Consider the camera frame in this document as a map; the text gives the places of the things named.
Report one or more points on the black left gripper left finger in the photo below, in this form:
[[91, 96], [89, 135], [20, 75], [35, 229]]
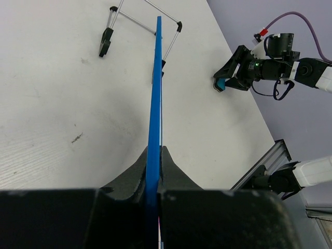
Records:
[[107, 217]]

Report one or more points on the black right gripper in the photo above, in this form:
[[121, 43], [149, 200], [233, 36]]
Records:
[[250, 69]]

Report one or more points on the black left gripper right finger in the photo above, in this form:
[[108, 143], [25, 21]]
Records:
[[192, 217]]

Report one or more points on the blue black eraser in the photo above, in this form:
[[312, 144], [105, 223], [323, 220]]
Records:
[[219, 84]]

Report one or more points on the blue framed whiteboard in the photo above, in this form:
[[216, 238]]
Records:
[[153, 148]]

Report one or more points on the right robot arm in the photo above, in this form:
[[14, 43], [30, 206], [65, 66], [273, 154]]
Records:
[[273, 59]]

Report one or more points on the metal whiteboard stand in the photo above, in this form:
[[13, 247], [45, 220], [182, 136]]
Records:
[[114, 11]]

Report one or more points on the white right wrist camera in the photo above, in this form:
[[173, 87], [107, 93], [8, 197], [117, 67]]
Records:
[[258, 51]]

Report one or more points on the aluminium front rail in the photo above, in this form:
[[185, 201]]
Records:
[[272, 160]]

